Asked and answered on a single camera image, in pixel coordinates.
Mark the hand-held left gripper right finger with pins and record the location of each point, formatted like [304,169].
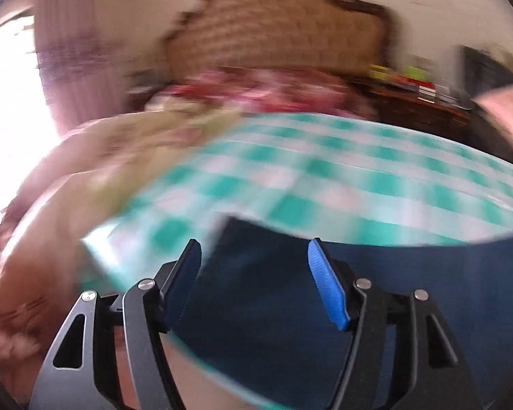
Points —
[327,286]

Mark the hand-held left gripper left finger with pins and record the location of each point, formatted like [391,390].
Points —
[184,282]

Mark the blue towel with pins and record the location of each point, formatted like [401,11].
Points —
[260,329]

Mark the green checked bed sheet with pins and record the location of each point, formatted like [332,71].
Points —
[325,171]

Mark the beige floral quilt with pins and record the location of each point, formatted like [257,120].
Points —
[68,188]

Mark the wooden nightstand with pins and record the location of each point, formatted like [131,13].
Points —
[410,106]

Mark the red floral pillow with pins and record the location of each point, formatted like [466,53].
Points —
[273,89]

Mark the pile of colourful small boxes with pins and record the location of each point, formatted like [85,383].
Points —
[410,79]

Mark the pink curtain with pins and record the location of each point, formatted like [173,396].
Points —
[81,72]

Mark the bright window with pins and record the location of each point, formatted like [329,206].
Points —
[13,85]

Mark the dark bag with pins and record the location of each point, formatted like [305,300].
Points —
[489,68]

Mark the tufted headboard with wooden frame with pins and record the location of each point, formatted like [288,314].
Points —
[273,30]

